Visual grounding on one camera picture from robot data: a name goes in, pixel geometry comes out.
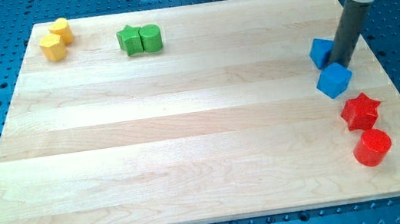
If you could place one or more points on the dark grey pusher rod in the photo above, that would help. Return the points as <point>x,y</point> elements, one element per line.
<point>350,25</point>

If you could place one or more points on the blue block behind rod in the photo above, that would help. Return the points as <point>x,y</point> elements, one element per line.
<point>320,51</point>

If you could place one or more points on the green star block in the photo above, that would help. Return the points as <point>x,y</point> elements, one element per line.
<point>129,40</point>

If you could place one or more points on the yellow rounded block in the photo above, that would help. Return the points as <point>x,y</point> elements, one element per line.
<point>61,27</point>

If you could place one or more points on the light wooden board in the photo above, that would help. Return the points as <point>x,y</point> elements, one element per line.
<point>224,122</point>

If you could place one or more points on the red star block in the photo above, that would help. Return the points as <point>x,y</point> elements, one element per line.
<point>360,113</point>

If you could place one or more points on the green cylinder block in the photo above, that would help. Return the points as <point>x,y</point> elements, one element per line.
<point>150,36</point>

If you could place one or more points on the yellow hexagon block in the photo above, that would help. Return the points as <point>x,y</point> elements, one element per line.
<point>53,47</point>

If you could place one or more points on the red cylinder block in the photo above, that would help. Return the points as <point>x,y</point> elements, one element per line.
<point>372,147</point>

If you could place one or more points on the blue cube block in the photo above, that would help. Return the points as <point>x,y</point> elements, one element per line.
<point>334,80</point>

